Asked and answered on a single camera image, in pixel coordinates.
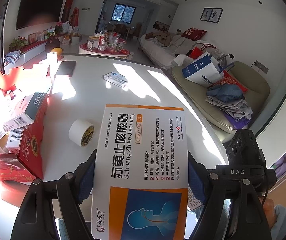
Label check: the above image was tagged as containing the green orange cefixime medicine box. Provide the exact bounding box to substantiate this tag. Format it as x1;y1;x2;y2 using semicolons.
0;91;48;139

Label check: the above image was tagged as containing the person right hand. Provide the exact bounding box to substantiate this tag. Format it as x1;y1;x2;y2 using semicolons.
259;197;277;229

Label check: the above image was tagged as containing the white leaflet text box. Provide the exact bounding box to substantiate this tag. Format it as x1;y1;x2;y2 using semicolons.
187;186;203;211

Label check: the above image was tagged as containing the red cardboard fruit box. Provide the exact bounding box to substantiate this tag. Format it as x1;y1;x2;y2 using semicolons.
0;67;51;183

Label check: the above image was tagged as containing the pile of folded clothes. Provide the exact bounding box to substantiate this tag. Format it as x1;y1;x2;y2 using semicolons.
205;83;253;129

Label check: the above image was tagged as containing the olive green armchair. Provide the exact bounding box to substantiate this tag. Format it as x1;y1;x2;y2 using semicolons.
172;61;270;134

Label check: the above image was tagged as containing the white blue paper shopping bag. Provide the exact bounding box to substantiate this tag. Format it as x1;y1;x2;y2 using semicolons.
182;52;234;88

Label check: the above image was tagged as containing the white tape roll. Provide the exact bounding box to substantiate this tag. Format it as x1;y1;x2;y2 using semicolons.
69;119;95;147

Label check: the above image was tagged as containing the red cushion on sofa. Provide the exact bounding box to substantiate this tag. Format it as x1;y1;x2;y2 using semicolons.
182;28;207;41

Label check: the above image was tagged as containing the white sofa with blankets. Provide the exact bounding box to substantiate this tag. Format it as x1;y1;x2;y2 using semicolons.
139;34;218;69

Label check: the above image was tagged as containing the white repaglinide stamped box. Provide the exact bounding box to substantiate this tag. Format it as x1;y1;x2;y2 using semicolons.
103;72;128;88

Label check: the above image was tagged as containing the red case smartphone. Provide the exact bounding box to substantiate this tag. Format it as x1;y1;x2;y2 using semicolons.
56;61;76;77

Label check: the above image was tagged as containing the red round coffee table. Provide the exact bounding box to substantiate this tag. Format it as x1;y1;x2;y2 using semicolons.
78;31;131;59

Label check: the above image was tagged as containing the orange fruit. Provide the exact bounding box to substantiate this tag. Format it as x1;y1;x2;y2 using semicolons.
51;47;63;57

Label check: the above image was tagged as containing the potted green plant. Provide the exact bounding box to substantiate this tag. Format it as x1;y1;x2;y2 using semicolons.
8;36;27;52

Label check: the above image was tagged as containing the framed wall picture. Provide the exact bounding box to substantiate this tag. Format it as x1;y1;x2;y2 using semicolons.
200;8;223;23

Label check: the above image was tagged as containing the black wall television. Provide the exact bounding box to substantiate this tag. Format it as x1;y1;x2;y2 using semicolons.
16;0;64;29

